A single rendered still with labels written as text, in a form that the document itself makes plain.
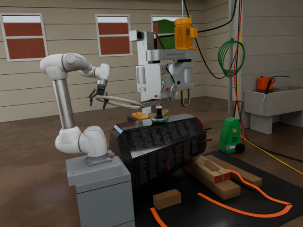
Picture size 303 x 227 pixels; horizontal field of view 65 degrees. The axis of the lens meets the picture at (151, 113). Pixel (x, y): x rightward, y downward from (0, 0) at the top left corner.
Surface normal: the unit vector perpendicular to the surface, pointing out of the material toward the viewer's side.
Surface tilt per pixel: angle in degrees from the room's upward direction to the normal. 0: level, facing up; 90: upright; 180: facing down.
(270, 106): 90
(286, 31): 90
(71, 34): 90
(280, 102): 90
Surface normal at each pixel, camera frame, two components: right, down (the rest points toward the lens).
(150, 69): -0.60, 0.21
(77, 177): 0.37, 0.18
